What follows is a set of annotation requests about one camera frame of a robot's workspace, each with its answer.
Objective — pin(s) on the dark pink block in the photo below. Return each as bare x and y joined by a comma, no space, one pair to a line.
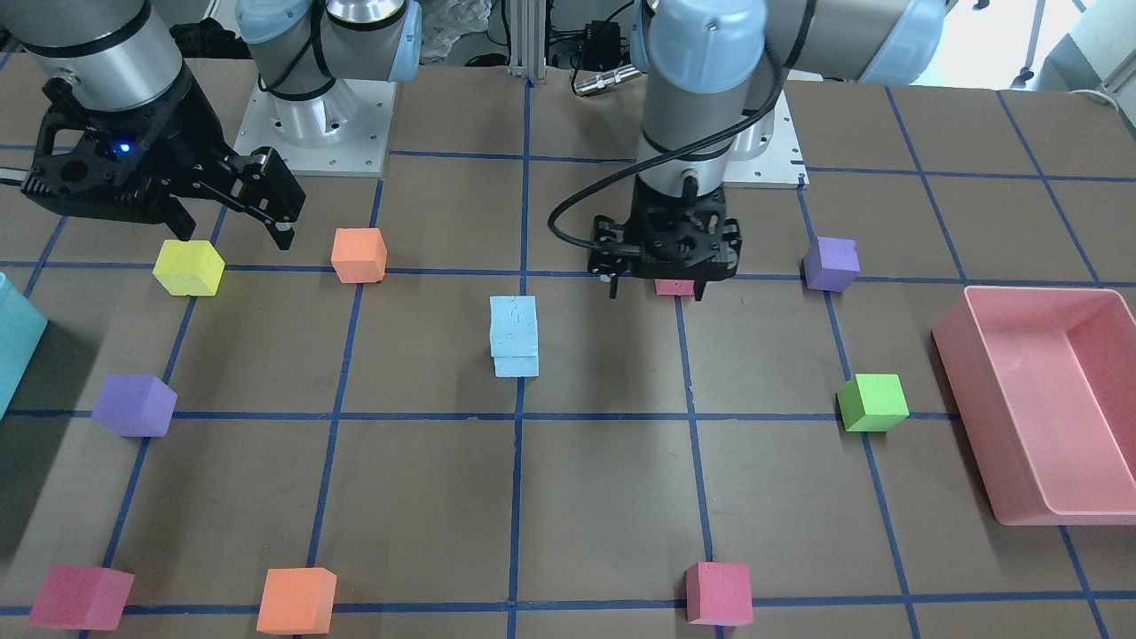
672,287

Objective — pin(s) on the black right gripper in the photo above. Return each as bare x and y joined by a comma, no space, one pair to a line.
174,124

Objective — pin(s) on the green foam block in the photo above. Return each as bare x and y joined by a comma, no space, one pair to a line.
872,403

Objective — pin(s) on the orange block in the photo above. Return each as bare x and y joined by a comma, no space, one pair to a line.
359,256
297,602

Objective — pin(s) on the yellow foam block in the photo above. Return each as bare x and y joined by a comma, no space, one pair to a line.
189,268

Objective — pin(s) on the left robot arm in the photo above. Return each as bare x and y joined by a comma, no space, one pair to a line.
714,73

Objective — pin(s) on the purple block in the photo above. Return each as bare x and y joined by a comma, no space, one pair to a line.
135,405
831,264

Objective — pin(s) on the silver metal connector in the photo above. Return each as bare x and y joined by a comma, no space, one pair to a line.
605,81

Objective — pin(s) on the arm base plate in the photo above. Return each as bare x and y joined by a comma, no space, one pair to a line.
768,155
341,134

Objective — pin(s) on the cyan plastic bin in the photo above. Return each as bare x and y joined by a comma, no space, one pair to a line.
22,327

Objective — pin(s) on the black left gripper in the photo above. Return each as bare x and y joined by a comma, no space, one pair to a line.
604,245

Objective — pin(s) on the light blue block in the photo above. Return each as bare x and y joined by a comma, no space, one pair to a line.
524,367
514,331

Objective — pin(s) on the pink plastic tray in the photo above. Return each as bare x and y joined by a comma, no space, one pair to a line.
1044,381

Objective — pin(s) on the aluminium frame post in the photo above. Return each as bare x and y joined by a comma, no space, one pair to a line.
528,39

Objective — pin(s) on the black power adapter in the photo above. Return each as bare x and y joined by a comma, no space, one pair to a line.
601,48

